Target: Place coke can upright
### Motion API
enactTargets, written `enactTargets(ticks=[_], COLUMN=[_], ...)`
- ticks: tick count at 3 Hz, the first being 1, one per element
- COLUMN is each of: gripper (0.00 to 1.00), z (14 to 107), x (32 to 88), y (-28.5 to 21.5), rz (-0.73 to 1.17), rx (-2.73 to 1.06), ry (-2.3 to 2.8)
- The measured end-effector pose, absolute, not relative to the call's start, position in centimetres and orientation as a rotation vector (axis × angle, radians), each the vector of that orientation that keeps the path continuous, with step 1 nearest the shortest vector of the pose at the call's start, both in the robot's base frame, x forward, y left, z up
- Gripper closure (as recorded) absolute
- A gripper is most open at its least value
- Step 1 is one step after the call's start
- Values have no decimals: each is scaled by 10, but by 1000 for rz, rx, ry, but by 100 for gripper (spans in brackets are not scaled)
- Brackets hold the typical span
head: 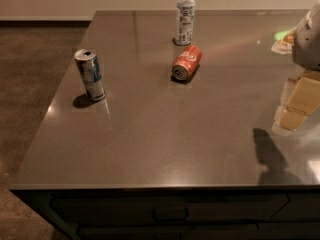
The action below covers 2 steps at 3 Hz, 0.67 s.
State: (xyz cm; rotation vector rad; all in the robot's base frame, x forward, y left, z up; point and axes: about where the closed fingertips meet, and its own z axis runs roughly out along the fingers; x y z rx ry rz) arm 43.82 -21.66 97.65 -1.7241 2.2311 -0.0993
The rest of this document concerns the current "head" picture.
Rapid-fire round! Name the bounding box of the dark cabinet with drawers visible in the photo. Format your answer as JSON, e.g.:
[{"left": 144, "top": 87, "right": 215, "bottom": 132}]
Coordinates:
[{"left": 13, "top": 189, "right": 320, "bottom": 240}]

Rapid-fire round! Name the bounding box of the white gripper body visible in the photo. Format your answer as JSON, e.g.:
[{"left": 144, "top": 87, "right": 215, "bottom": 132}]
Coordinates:
[{"left": 292, "top": 0, "right": 320, "bottom": 71}]

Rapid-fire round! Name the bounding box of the clear plastic water bottle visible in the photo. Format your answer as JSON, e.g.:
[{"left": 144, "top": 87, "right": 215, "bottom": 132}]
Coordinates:
[{"left": 174, "top": 0, "right": 196, "bottom": 46}]

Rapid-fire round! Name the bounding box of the black drawer handle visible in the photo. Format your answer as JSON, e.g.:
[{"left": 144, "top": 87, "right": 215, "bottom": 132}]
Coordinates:
[{"left": 152, "top": 206, "right": 189, "bottom": 223}]

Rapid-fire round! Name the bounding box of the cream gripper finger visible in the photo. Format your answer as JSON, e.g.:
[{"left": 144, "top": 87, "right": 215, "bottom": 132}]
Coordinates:
[
  {"left": 272, "top": 71, "right": 320, "bottom": 136},
  {"left": 271, "top": 28, "right": 296, "bottom": 55}
]

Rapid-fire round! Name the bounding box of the silver blue energy drink can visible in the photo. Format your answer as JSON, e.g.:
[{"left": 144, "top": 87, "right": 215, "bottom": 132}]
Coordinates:
[{"left": 74, "top": 49, "right": 105, "bottom": 102}]

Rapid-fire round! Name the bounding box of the red coke can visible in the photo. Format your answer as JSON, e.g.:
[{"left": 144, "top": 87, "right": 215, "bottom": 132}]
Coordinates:
[{"left": 172, "top": 45, "right": 202, "bottom": 81}]

